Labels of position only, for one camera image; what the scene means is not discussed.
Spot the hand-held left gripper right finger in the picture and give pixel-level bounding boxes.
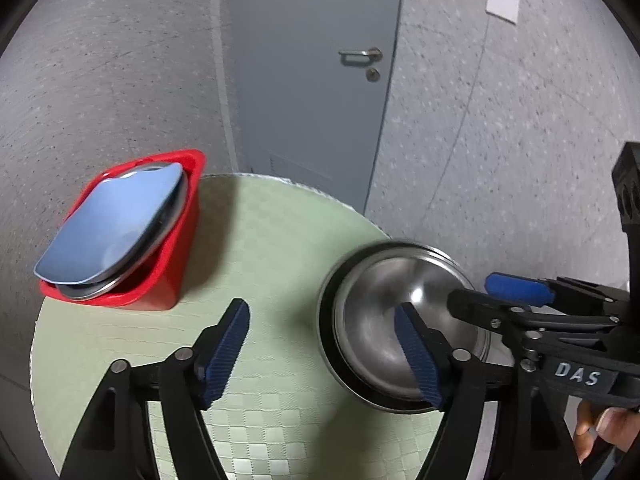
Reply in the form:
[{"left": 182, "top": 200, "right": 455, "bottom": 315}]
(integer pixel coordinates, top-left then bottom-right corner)
[{"left": 393, "top": 302, "right": 584, "bottom": 480}]

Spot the grey door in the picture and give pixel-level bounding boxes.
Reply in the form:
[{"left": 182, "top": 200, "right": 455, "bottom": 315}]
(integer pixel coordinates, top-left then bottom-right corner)
[{"left": 220, "top": 0, "right": 406, "bottom": 214}]

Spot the person's right hand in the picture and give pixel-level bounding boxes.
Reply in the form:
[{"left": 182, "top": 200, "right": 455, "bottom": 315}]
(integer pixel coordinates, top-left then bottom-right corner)
[{"left": 572, "top": 400, "right": 640, "bottom": 464}]

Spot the large steel bowl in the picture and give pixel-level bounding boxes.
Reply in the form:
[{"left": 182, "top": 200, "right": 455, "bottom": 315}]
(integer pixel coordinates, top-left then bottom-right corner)
[{"left": 54, "top": 162, "right": 191, "bottom": 302}]

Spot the round table, green cloth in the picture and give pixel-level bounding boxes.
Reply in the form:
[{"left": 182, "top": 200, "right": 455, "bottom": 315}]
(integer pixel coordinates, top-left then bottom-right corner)
[{"left": 30, "top": 173, "right": 502, "bottom": 480}]

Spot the red plastic basin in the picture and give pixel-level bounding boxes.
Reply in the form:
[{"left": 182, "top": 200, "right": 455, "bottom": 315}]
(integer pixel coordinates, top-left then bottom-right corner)
[{"left": 39, "top": 148, "right": 207, "bottom": 311}]

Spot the silver door handle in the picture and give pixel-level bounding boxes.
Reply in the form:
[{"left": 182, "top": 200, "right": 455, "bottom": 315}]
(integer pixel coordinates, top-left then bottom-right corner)
[{"left": 338, "top": 47, "right": 384, "bottom": 67}]

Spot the white wall switch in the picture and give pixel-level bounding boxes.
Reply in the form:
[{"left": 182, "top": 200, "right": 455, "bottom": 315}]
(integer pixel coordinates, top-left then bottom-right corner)
[{"left": 485, "top": 0, "right": 521, "bottom": 24}]

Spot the blue square plate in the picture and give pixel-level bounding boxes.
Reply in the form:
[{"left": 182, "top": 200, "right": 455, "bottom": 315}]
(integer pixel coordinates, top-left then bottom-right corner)
[{"left": 34, "top": 162, "right": 184, "bottom": 285}]

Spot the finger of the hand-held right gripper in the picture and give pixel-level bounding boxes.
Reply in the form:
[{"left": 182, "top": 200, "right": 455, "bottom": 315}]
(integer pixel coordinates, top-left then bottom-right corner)
[
  {"left": 446, "top": 287, "right": 623, "bottom": 343},
  {"left": 486, "top": 272, "right": 632, "bottom": 313}
]

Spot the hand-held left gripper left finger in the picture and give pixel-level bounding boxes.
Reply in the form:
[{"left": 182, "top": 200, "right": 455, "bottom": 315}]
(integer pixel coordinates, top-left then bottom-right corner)
[{"left": 59, "top": 298, "right": 250, "bottom": 480}]

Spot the patterned steel bowl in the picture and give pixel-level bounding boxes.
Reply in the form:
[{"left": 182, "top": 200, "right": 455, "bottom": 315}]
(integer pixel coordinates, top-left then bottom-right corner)
[{"left": 316, "top": 240, "right": 494, "bottom": 414}]

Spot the small steel bowl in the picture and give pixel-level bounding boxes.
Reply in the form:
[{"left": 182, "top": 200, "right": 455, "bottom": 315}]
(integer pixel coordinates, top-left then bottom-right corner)
[{"left": 333, "top": 254, "right": 492, "bottom": 397}]

